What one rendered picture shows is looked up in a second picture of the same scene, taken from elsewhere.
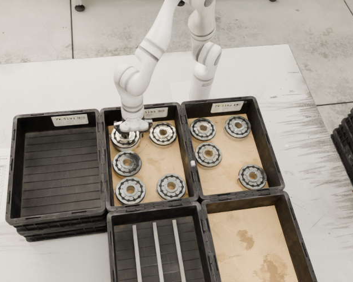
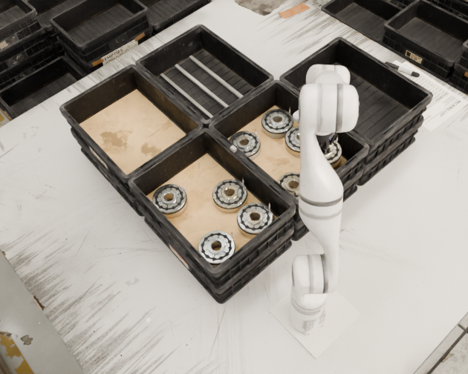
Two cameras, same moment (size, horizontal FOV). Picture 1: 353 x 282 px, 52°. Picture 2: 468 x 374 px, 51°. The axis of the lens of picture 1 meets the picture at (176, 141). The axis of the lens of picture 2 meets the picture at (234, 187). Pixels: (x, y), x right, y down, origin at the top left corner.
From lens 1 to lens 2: 148 cm
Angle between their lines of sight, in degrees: 64
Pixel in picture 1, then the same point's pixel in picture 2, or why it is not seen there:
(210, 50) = (306, 259)
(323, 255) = (69, 214)
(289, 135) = (149, 340)
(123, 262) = (241, 84)
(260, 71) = not seen: outside the picture
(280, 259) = (111, 152)
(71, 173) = not seen: hidden behind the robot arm
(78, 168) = not seen: hidden behind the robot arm
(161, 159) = (275, 169)
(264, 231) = (134, 165)
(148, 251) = (227, 99)
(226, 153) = (212, 215)
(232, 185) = (187, 186)
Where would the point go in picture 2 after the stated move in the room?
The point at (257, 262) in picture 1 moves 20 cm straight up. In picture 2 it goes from (131, 139) to (116, 96)
